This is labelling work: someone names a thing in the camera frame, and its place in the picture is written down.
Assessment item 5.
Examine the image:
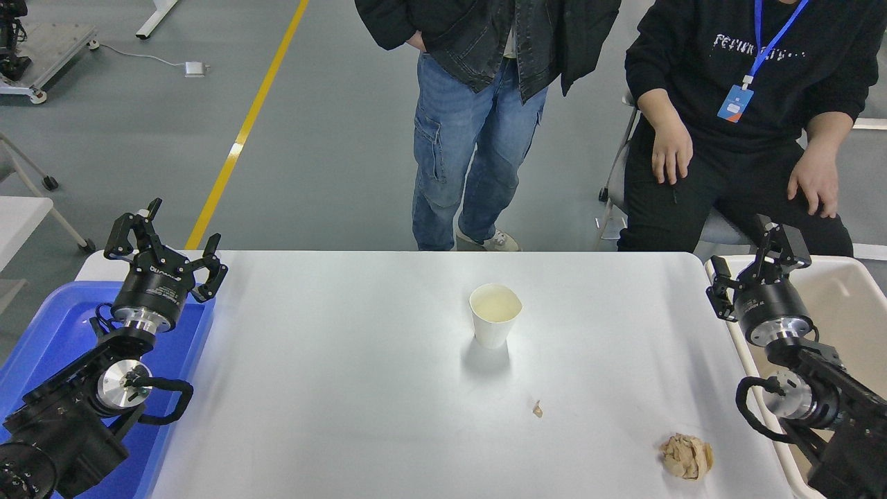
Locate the white wheeled folding table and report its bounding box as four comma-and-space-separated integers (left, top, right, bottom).
0, 132, 96, 272

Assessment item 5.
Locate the white floor cable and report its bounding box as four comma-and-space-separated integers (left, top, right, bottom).
97, 43, 188, 70

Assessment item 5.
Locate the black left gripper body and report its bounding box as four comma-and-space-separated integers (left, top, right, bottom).
111, 251, 190, 326

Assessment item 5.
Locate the seated person's right hand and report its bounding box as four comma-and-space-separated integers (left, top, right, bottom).
651, 123, 694, 186

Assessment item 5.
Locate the grey office chair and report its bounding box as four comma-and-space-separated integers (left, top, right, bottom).
597, 90, 770, 252

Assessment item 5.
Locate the large pale plastic bin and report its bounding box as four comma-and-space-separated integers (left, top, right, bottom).
705, 255, 887, 499

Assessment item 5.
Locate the seated person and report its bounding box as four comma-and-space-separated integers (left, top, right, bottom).
617, 0, 887, 259

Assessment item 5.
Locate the standing person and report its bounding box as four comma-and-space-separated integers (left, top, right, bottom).
354, 0, 622, 252

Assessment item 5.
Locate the seated person's left hand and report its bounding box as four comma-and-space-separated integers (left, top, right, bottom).
787, 147, 841, 220

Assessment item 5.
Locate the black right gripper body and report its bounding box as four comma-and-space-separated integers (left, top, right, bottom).
735, 277, 813, 338

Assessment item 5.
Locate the grey wheeled platform cart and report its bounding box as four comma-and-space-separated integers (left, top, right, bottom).
0, 23, 100, 105

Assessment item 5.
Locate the blue plastic tray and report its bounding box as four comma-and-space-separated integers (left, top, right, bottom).
0, 281, 217, 499

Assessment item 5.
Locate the white paper cup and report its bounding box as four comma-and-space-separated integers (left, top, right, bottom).
469, 283, 523, 349

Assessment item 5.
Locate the tan paper ball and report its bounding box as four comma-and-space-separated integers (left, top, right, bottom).
659, 433, 714, 481

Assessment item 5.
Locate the blue lanyard badge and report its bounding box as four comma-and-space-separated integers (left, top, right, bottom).
717, 0, 810, 124

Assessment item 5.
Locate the black machine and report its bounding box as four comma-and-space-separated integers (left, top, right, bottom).
0, 0, 33, 81

